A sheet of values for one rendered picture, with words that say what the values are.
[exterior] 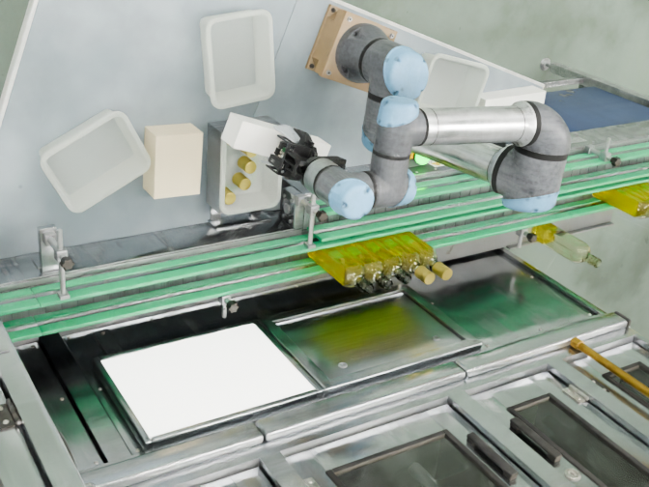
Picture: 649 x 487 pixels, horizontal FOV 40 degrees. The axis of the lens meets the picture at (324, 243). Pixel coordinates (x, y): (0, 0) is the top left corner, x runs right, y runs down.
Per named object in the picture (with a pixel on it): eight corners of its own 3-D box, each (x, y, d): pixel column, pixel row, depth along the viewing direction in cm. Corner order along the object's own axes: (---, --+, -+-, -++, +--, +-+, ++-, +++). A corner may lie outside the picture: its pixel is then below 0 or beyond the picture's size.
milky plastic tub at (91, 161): (25, 146, 204) (36, 159, 198) (109, 96, 210) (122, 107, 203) (63, 203, 215) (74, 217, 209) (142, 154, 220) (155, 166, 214)
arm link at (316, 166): (351, 168, 179) (335, 205, 181) (338, 160, 182) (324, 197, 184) (321, 160, 174) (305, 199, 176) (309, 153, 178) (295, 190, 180)
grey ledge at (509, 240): (365, 261, 269) (387, 278, 260) (368, 235, 265) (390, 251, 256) (590, 212, 315) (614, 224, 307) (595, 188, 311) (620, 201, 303)
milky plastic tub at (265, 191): (206, 203, 234) (220, 216, 228) (208, 122, 224) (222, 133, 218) (265, 193, 243) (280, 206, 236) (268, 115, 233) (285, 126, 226)
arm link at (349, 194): (376, 220, 173) (338, 224, 169) (346, 198, 182) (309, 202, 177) (381, 183, 170) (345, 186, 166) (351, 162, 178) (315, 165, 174)
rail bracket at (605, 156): (580, 152, 285) (612, 167, 275) (585, 130, 282) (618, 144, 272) (589, 151, 287) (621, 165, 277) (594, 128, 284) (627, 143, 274)
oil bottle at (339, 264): (306, 256, 243) (349, 292, 227) (307, 237, 240) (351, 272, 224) (324, 252, 246) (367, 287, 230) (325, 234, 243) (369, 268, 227)
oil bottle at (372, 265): (324, 252, 246) (367, 288, 230) (325, 234, 243) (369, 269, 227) (342, 248, 249) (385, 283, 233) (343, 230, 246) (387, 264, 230)
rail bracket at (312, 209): (291, 236, 237) (315, 256, 227) (295, 178, 229) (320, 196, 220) (300, 234, 238) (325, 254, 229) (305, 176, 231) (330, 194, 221)
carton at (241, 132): (230, 112, 192) (242, 121, 188) (318, 136, 207) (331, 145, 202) (220, 138, 194) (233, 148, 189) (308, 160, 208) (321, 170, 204)
